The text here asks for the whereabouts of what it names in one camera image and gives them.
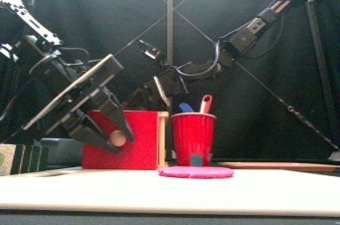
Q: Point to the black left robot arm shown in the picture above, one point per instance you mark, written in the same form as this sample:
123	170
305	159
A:
42	61

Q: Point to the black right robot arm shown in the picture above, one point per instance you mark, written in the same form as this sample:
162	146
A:
246	38

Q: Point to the wooden drawer knob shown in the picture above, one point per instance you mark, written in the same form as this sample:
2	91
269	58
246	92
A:
118	138

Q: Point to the red drawer box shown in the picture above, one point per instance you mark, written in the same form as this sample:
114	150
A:
139	142

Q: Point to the brown shallow bowl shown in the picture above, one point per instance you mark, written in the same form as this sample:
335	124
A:
283	166

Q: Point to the blue utensil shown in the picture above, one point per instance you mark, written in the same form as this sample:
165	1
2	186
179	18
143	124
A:
186	107

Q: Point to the grey block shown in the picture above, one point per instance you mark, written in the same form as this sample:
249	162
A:
65	151

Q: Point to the red plastic cup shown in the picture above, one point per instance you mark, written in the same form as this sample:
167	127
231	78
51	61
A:
193	139

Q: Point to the green striped box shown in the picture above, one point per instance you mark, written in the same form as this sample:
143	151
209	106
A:
22	159

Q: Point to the white cutting board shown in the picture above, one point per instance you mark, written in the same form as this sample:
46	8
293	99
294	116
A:
177	194

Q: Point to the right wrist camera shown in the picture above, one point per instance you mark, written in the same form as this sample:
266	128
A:
153	53

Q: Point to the vertical metal frame pole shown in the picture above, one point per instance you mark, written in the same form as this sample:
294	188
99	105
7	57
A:
170	10

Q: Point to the black frame leg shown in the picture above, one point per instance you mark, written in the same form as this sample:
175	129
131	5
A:
321	69

